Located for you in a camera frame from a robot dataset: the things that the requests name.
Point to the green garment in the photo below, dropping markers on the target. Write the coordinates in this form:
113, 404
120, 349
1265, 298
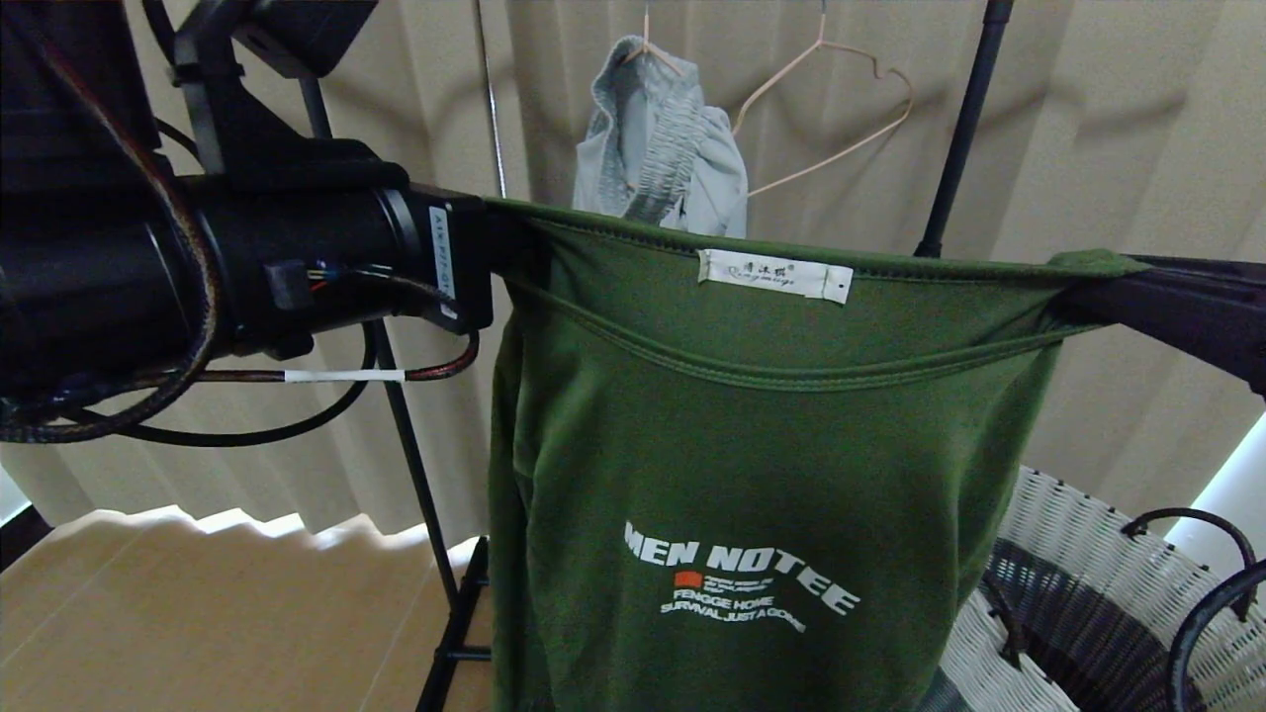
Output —
742, 445

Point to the pink clothes hanger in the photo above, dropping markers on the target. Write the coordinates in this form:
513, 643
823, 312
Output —
841, 150
645, 44

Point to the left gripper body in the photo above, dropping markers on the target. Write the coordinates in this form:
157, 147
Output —
316, 257

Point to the black clothes rack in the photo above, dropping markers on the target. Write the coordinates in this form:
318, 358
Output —
969, 119

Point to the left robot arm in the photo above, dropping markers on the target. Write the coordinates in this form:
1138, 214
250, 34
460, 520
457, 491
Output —
69, 267

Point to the beige curtain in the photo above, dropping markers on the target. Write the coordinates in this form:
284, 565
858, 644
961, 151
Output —
1088, 119

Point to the pale grey shorts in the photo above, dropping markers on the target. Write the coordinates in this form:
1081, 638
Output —
653, 138

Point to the white laundry basket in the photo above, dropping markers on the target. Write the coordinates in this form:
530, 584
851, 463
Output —
1078, 534

